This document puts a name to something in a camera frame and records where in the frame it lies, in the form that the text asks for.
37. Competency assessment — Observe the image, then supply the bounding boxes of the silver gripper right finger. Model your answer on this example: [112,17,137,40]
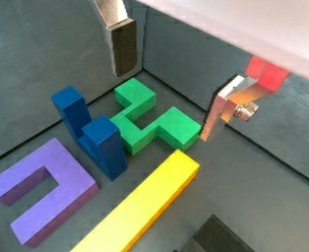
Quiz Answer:
[198,75,259,141]

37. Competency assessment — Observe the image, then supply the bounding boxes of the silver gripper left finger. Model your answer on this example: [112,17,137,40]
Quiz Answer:
[89,0,137,77]

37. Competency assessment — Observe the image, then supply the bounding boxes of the purple U-shaped block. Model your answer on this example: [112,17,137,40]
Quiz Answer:
[0,138,100,248]

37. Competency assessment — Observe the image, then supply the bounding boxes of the red board with slots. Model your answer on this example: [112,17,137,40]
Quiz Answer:
[245,56,289,93]

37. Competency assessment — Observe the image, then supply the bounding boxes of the black fixture stand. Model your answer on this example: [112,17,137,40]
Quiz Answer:
[172,215,255,252]

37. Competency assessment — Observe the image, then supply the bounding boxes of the green zigzag block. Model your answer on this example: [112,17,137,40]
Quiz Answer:
[109,77,201,157]

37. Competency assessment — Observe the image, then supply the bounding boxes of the blue U-shaped block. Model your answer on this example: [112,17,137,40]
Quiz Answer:
[50,87,126,180]

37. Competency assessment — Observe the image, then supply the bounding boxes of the yellow long bar block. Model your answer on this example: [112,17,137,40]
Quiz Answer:
[69,150,198,252]

